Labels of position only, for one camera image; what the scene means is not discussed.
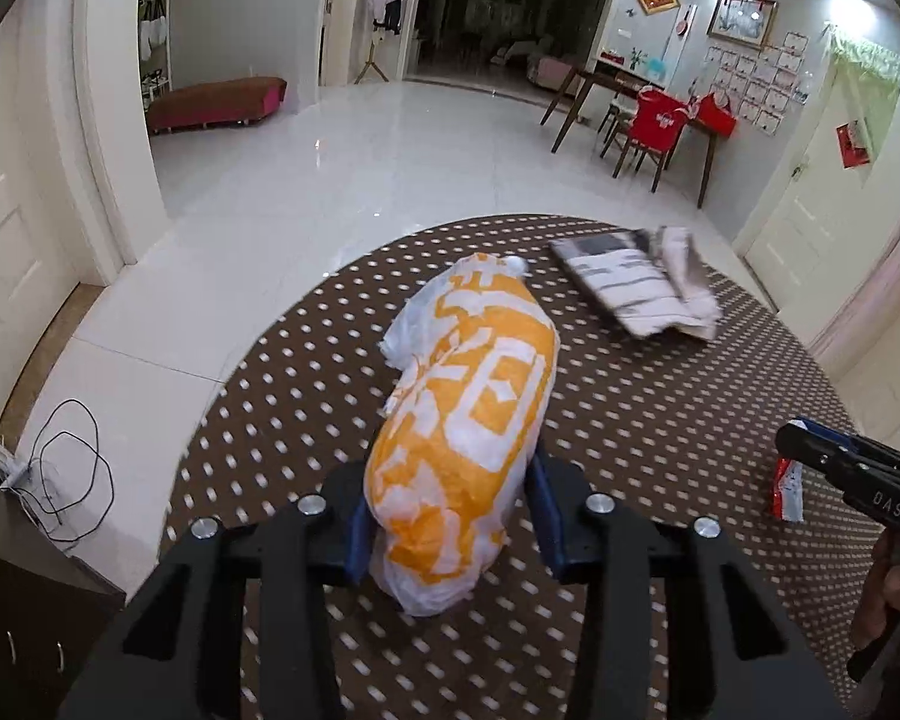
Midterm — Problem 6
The orange white plastic bag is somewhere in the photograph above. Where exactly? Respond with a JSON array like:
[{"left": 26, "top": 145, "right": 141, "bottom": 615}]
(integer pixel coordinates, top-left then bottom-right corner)
[{"left": 366, "top": 253, "right": 560, "bottom": 617}]

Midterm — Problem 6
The white door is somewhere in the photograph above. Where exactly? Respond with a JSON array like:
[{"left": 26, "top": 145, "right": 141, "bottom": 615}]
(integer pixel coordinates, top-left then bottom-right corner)
[
  {"left": 0, "top": 37, "right": 91, "bottom": 458},
  {"left": 742, "top": 64, "right": 900, "bottom": 297}
]

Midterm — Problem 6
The red jersey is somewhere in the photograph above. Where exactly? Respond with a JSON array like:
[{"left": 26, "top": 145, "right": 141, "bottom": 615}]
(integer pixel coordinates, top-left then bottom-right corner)
[{"left": 628, "top": 88, "right": 687, "bottom": 151}]

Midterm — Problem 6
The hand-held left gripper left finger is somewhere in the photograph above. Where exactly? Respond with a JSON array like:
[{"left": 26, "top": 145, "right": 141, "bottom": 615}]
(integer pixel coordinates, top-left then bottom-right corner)
[{"left": 60, "top": 457, "right": 380, "bottom": 720}]

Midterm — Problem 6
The wooden chair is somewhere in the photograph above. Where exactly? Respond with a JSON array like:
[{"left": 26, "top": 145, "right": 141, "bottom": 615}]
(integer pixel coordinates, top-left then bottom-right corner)
[{"left": 600, "top": 101, "right": 683, "bottom": 194}]

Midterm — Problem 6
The black cable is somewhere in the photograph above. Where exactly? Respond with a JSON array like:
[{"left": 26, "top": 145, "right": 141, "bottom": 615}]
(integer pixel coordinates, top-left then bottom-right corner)
[{"left": 0, "top": 397, "right": 117, "bottom": 545}]

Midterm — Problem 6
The red bag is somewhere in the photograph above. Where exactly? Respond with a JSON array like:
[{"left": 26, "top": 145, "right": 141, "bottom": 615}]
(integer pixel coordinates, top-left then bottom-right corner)
[{"left": 691, "top": 92, "right": 737, "bottom": 140}]

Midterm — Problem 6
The dark wooden cabinet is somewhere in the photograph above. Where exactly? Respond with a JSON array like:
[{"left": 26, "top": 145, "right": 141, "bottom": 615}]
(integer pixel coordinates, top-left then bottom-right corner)
[{"left": 0, "top": 457, "right": 128, "bottom": 720}]

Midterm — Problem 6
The pink curtain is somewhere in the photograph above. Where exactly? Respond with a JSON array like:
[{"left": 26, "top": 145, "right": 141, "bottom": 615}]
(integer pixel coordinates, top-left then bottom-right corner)
[{"left": 810, "top": 214, "right": 900, "bottom": 361}]

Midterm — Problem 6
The large wooden picture frame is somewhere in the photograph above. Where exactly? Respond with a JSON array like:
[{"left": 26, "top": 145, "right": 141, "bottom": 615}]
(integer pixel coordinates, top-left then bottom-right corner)
[{"left": 706, "top": 0, "right": 779, "bottom": 50}]

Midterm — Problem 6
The wooden dining table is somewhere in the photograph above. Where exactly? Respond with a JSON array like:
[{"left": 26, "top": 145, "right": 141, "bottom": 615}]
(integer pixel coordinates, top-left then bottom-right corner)
[{"left": 540, "top": 64, "right": 728, "bottom": 209}]

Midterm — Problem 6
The wall of paper certificates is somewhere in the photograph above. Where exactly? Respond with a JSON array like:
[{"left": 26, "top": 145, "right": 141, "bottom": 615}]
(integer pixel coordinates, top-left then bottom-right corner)
[{"left": 701, "top": 30, "right": 811, "bottom": 136}]

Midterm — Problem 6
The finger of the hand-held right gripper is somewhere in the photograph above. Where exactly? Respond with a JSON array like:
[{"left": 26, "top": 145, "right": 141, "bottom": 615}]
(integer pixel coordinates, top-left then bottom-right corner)
[
  {"left": 793, "top": 417, "right": 900, "bottom": 476},
  {"left": 775, "top": 424, "right": 861, "bottom": 497}
]

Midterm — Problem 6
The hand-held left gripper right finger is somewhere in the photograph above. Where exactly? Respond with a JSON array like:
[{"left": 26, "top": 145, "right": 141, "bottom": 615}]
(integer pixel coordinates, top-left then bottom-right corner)
[{"left": 525, "top": 450, "right": 848, "bottom": 720}]

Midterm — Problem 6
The pink brown bench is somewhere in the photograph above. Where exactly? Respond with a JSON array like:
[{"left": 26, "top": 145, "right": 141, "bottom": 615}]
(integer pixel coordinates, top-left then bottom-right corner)
[{"left": 146, "top": 76, "right": 287, "bottom": 136}]

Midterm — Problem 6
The green door valance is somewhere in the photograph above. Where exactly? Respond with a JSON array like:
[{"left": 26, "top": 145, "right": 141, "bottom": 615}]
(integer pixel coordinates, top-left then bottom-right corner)
[{"left": 829, "top": 26, "right": 900, "bottom": 83}]

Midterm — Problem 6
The red door hanging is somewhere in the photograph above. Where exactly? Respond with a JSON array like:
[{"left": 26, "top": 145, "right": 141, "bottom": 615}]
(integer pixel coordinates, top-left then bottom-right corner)
[{"left": 835, "top": 121, "right": 871, "bottom": 167}]

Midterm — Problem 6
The red white wrapper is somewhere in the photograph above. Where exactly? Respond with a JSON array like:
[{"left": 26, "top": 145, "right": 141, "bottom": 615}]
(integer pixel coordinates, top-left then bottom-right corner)
[{"left": 772, "top": 457, "right": 805, "bottom": 524}]

